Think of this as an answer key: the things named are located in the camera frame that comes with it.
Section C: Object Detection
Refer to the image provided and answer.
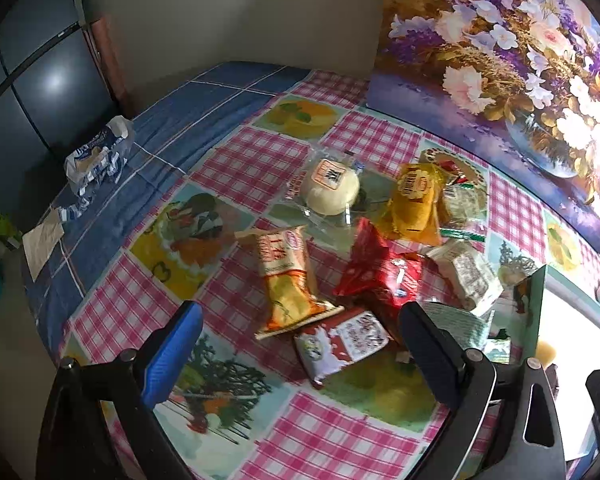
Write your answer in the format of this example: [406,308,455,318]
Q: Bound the white grey biscuit packet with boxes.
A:
[425,240,503,316]

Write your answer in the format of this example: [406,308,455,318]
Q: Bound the yellow soft bread packet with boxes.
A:
[379,162,449,246]

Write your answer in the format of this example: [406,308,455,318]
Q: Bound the green rimmed cracker packet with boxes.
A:
[438,183,488,243]

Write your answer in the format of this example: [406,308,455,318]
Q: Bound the red white milk snack packet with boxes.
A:
[294,308,390,388]

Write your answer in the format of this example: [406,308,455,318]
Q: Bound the orange yellow snack bag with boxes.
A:
[235,226,344,340]

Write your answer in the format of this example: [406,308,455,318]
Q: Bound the checkered picture tablecloth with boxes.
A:
[21,60,600,480]

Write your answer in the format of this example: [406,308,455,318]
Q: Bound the white paper slip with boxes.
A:
[22,208,65,282]

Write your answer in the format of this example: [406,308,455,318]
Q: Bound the green white biscuit packet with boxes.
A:
[482,328,512,364]

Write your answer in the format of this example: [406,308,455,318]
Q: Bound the dark glass cabinet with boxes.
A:
[0,0,120,231]

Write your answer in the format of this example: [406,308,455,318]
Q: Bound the teal white tray box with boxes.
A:
[507,266,600,460]

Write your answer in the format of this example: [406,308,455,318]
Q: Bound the steamed cake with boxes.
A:
[283,148,365,226]

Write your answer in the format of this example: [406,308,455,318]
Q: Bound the floral painting canvas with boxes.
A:
[366,0,600,252]

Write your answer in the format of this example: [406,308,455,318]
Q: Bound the pale green textured packet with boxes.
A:
[420,302,494,350]

